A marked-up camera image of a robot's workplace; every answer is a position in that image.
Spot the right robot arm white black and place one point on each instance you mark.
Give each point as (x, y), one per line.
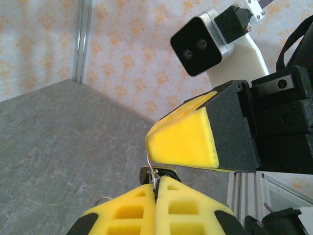
(276, 222)

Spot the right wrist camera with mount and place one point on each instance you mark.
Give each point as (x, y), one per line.
(195, 49)

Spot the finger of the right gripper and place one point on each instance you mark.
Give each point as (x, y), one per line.
(190, 137)
(220, 170)

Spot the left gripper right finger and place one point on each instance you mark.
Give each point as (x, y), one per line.
(185, 210)

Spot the black key tag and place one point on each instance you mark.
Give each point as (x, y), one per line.
(168, 174)

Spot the aluminium side rail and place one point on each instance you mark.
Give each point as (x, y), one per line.
(242, 193)

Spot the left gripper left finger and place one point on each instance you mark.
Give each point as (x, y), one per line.
(122, 215)

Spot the right aluminium corner post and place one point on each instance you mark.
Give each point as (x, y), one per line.
(82, 41)

